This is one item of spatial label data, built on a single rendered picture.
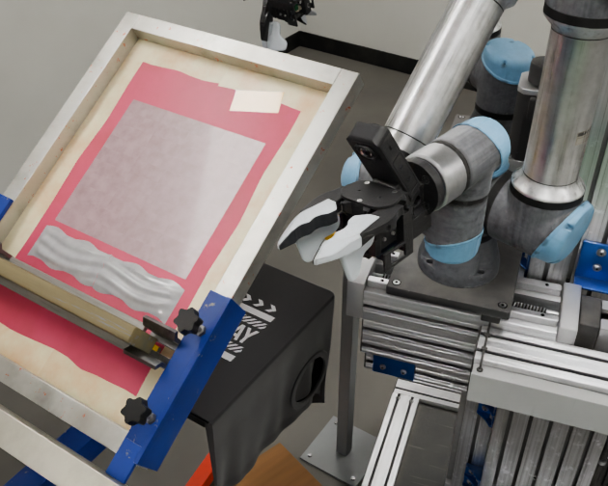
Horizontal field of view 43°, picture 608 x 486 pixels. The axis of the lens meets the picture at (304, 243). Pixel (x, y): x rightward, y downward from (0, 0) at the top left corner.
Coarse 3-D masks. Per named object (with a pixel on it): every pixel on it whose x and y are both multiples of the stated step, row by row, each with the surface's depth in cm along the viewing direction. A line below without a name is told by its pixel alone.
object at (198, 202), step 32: (224, 96) 153; (192, 128) 152; (224, 128) 149; (256, 128) 147; (288, 128) 145; (192, 160) 148; (224, 160) 146; (256, 160) 144; (160, 192) 147; (192, 192) 145; (224, 192) 143; (160, 224) 144; (192, 224) 142; (224, 224) 140; (128, 256) 143; (160, 256) 141; (192, 256) 139; (192, 288) 136; (64, 352) 138; (96, 352) 136; (160, 352) 133; (128, 384) 132
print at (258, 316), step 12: (252, 300) 182; (252, 312) 179; (264, 312) 179; (276, 312) 179; (240, 324) 176; (252, 324) 176; (264, 324) 176; (240, 336) 173; (252, 336) 173; (228, 348) 169; (240, 348) 169; (228, 360) 166
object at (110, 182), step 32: (128, 96) 161; (160, 96) 158; (192, 96) 155; (128, 128) 157; (160, 128) 154; (96, 160) 156; (128, 160) 153; (160, 160) 151; (64, 192) 155; (96, 192) 152; (128, 192) 150; (64, 224) 151; (96, 224) 149; (128, 224) 146; (32, 256) 150; (0, 288) 149; (0, 320) 146; (32, 320) 144; (64, 320) 141
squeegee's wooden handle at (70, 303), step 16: (0, 256) 139; (0, 272) 137; (16, 272) 136; (32, 288) 133; (48, 288) 132; (64, 304) 130; (80, 304) 129; (96, 320) 127; (112, 320) 126; (128, 336) 123; (144, 336) 126
